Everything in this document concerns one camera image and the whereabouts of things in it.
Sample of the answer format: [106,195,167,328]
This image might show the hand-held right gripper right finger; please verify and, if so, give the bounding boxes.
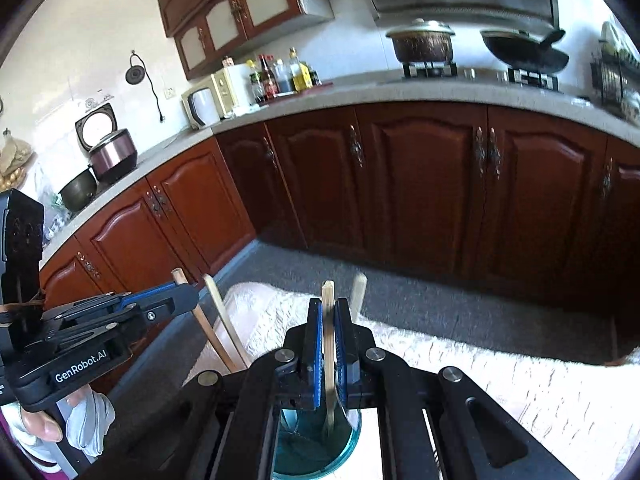
[334,297,583,480]

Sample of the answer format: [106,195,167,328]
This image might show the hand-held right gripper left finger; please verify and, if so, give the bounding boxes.
[87,297,326,480]

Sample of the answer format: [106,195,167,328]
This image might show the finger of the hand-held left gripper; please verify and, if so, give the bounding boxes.
[42,282,199,322]
[45,292,201,357]

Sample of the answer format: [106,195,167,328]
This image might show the wooden chopstick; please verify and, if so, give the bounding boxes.
[202,274,252,370]
[349,274,368,323]
[170,267,241,375]
[321,281,337,435]

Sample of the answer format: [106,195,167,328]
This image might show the white utensil holder teal rim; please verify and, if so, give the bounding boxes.
[272,405,363,478]

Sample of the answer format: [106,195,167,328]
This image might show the person's left forearm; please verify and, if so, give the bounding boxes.
[0,405,31,480]

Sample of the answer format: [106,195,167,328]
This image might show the person's left hand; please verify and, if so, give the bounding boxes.
[17,389,117,466]

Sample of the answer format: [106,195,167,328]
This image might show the white quilted tablecloth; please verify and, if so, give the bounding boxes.
[192,280,640,480]

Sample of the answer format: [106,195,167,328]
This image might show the clear plastic bag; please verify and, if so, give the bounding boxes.
[42,195,73,246]

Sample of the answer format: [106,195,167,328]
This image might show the dark metal pot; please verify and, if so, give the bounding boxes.
[57,167,98,212]

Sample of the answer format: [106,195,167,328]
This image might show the maroon rice cooker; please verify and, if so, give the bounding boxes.
[75,102,140,185]

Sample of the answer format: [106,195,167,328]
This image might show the brown wooden base cabinets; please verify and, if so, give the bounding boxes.
[37,100,640,361]

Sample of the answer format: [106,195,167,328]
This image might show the tan bag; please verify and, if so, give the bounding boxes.
[0,127,33,181]

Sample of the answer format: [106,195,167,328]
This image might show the beige microwave oven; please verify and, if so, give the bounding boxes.
[210,67,238,118]

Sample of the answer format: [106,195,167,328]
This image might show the white rectangular container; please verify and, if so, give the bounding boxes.
[230,62,253,111]

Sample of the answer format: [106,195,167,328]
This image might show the dark bottle with light cap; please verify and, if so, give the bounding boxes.
[250,60,266,106]

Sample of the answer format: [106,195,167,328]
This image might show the red label bottle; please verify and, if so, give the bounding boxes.
[259,55,278,100]

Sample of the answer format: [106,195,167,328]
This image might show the grey stone countertop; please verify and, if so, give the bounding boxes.
[37,72,640,271]

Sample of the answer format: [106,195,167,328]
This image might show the yellow oil bottle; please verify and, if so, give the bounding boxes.
[289,47,311,92]

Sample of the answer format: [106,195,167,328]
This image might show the gas stove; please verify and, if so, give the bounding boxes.
[380,60,563,95]

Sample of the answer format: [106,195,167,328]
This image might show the dark cooking pot with lid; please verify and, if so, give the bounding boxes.
[385,17,457,65]

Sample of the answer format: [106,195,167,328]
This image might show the black wok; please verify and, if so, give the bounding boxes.
[479,27,571,73]

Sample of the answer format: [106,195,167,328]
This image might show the black wall-hung device with cord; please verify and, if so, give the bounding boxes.
[125,50,166,123]

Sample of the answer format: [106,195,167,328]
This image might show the brown wooden wall cabinets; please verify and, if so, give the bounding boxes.
[152,0,336,81]

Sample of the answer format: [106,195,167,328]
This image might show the black wire dish rack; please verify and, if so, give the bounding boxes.
[590,20,640,126]

